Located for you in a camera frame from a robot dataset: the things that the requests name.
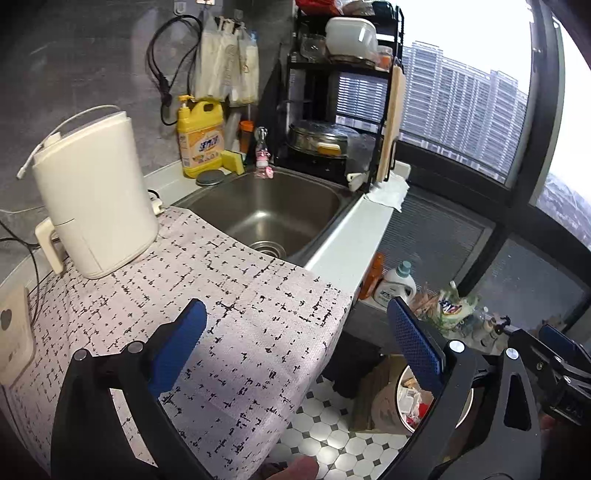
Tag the green refill pouch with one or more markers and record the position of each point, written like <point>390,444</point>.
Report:
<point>455,307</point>

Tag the dark pump bottle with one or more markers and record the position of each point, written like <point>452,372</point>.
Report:
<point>501,325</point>

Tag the small pink label bottle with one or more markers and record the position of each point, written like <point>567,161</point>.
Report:
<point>262,157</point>

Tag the white plug adapter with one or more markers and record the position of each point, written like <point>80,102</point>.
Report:
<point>156,203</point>

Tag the hanging clear plastic packet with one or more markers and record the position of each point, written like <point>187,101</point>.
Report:
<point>247,69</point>
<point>212,60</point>

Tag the stainless steel sink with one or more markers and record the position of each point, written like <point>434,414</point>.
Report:
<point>268,212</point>

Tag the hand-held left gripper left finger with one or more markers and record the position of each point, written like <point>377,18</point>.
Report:
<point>178,344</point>

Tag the white laundry detergent bottle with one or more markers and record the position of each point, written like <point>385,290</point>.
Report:
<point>395,288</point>

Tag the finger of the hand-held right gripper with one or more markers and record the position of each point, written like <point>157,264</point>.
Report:
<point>561,344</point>
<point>535,353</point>

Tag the white patterned tablecloth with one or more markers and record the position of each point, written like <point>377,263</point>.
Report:
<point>221,332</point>

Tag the white lidded container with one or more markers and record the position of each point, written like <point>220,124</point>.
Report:
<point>351,37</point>

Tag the white round bin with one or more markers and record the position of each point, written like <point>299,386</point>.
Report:
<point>404,415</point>

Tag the black window frame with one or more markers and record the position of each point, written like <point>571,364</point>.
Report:
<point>540,115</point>

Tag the brown snack packet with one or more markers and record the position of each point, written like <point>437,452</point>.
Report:
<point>425,305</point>

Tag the orange cleaner bottle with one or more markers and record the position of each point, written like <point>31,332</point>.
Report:
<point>371,277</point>

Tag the red bag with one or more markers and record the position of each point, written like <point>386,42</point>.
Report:
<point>318,7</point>

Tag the yellow detergent bottle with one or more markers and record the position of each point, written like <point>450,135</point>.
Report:
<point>201,143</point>

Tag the grey sink plug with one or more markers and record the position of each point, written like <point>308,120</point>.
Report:
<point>210,177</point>

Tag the cream air fryer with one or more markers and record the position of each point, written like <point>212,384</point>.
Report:
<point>97,194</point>

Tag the orange cap jar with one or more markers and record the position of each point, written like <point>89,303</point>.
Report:
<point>246,136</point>

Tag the white rag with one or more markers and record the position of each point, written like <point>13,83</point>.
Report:
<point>388,194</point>

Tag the wide grey high-rise building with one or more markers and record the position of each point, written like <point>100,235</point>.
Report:
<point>461,110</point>

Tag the clear plastic bottle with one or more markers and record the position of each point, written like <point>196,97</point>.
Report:
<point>232,134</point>

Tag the wooden cutting board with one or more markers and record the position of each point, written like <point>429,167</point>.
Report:
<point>392,124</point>

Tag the clear bag with food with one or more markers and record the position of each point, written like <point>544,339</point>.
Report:
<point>355,5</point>

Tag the beige flat appliance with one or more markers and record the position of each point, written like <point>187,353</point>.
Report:
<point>14,337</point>

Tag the black dish rack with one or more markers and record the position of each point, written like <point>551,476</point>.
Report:
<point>318,101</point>

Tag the clear glass jar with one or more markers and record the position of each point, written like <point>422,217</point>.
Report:
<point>313,48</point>

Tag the yellow sponge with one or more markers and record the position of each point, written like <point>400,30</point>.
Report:
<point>233,162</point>

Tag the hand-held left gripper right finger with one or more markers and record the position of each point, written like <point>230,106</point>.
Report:
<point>415,344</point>

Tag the person's left hand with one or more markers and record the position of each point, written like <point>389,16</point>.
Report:
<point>298,468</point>

